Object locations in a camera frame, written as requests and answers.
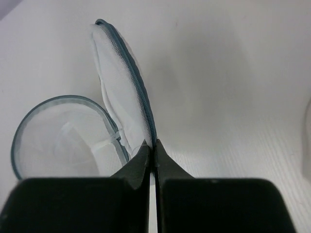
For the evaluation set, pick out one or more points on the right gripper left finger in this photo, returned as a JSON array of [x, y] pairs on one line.
[[116, 204]]

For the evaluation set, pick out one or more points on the white mesh laundry bag blue zipper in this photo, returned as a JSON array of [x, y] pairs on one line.
[[73, 136]]

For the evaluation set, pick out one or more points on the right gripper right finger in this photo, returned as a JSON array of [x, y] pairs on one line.
[[215, 205]]

